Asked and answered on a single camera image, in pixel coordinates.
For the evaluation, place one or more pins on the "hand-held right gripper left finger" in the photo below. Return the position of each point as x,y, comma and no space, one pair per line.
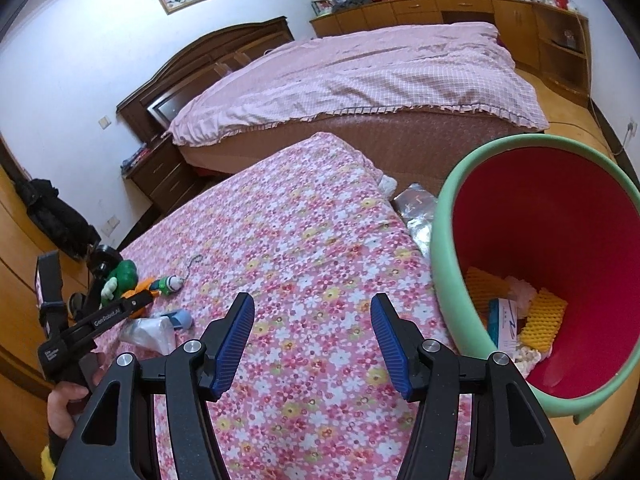
232,350

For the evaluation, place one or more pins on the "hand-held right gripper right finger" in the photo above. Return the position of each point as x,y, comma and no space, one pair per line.
390,350

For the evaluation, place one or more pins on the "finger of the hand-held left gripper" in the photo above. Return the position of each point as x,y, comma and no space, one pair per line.
137,304

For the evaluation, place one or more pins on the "yellow foam net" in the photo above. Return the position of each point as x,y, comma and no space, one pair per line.
482,287
542,320

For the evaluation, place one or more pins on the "white and blue box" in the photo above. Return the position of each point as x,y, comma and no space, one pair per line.
505,330

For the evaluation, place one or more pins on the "white tissue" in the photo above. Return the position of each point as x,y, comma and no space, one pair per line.
529,360

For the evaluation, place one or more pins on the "pink tissue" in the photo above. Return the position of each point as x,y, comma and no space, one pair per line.
522,292

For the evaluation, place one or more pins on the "green and red bin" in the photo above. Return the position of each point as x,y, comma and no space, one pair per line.
550,220

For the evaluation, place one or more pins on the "person's left hand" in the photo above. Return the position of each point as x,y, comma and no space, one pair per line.
60,410

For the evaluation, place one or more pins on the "clear plastic bag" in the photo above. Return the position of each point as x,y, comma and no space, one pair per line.
147,332

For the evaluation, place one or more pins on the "green flower toy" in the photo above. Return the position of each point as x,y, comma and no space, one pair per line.
122,275

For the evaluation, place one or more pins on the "light blue tube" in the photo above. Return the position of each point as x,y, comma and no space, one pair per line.
182,320

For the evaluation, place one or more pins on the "wooden wardrobe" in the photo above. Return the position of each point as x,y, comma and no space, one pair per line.
20,285

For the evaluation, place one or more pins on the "dark hanging jacket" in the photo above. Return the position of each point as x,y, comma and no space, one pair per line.
50,215

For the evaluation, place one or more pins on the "pink floral cloth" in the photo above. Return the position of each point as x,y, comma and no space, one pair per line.
300,240

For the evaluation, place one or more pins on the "dark wooden nightstand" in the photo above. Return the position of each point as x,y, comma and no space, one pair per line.
165,175

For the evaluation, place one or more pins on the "silver foil bag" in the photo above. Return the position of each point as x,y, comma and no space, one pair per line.
415,210

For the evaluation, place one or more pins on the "stack of magazines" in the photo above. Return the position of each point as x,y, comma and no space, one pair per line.
136,158

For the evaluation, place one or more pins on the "white plastic bag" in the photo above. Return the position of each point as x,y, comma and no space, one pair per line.
387,185

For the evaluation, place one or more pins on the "brown bed base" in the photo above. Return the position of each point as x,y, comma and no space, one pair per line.
325,132

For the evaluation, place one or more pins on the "dark wooden headboard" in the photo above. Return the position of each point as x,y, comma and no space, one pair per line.
200,60

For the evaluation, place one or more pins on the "pink checked bedspread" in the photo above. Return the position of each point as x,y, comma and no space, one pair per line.
375,75

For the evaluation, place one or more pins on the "photo frames on cabinet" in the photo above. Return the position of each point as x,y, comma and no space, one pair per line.
321,6

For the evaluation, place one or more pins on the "dark cloth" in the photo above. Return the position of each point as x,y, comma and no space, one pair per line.
352,1

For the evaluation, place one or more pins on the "long wooden cabinet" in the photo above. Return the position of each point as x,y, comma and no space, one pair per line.
515,20

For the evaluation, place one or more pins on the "small red box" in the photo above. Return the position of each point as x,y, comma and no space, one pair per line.
560,0

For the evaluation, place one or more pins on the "wall socket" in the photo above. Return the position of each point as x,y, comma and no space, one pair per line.
634,126
110,225

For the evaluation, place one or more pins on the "wall switch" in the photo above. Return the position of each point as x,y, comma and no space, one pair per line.
104,122

